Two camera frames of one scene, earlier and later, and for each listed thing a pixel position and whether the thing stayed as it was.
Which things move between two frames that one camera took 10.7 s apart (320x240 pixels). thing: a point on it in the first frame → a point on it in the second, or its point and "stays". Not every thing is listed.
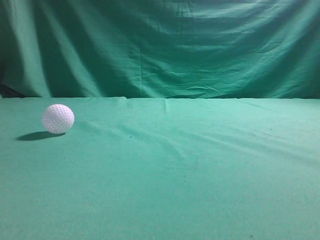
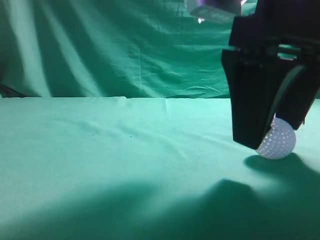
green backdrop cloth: x=160 y=49 stays
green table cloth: x=139 y=168 stays
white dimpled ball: x=58 y=118 → x=280 y=142
